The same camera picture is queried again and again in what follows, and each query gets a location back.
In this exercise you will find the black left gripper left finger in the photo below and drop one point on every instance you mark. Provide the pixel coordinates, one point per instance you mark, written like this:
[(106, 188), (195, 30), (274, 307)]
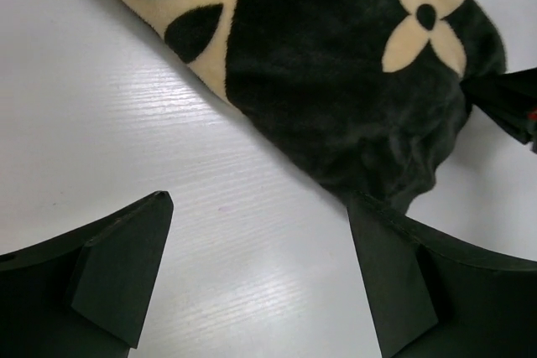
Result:
[(85, 293)]

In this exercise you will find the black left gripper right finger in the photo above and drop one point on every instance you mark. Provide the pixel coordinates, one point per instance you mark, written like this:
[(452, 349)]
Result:
[(433, 295)]

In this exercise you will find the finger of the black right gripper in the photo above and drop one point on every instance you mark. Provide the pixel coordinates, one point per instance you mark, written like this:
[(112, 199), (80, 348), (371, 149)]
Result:
[(509, 100)]

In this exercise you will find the black towel with beige flowers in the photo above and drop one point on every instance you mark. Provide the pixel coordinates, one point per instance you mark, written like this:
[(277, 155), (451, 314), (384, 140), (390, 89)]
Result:
[(362, 95)]

